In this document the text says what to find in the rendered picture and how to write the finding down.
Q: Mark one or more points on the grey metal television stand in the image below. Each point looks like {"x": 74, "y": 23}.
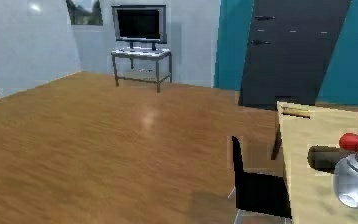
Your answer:
{"x": 141, "y": 53}

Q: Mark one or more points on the black television set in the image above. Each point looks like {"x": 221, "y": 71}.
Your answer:
{"x": 139, "y": 24}

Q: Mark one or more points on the black chair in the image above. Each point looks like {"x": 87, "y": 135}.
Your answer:
{"x": 257, "y": 191}

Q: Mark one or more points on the yellow flat dish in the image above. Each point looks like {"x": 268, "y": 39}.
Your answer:
{"x": 295, "y": 110}

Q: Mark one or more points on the silver round vase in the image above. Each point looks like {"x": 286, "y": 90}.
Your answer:
{"x": 353, "y": 181}

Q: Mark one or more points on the dark grey fridge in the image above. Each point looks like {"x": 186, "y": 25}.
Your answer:
{"x": 287, "y": 60}

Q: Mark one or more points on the pale wooden table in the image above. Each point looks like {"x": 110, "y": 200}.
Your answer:
{"x": 307, "y": 186}

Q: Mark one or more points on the red apple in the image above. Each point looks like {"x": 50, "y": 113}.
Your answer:
{"x": 351, "y": 141}

